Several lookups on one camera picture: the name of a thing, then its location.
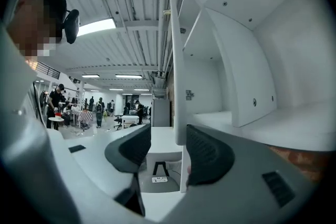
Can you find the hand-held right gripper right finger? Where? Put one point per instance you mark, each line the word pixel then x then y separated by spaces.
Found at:
pixel 223 178

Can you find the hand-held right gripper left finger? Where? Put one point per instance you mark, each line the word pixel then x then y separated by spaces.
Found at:
pixel 105 165

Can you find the white door with ribbed glass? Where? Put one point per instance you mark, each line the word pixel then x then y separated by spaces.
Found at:
pixel 178 73

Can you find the white desk with shelves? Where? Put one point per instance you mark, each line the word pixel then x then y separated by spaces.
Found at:
pixel 288 65

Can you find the black office chair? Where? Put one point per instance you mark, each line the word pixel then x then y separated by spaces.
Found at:
pixel 118 120

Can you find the white work table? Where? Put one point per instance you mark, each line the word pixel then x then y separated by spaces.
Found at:
pixel 130 119

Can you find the checkered cloth table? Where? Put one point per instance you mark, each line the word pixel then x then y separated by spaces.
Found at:
pixel 85 116

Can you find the white power strip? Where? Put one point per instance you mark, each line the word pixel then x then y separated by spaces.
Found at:
pixel 159 180

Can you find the round white table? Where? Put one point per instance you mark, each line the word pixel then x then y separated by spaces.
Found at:
pixel 56 119

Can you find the red container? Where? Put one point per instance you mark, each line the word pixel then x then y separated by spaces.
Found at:
pixel 57 115

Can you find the ceiling light panel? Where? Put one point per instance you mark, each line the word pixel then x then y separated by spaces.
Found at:
pixel 90 76
pixel 128 76
pixel 97 26

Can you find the black railing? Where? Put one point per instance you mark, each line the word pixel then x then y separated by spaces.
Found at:
pixel 48 70

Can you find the white ceiling pipe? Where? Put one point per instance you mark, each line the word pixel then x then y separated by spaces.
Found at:
pixel 163 34

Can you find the person's head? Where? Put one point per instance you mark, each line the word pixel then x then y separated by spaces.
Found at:
pixel 34 29

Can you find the black head camera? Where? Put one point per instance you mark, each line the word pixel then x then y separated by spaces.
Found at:
pixel 71 26

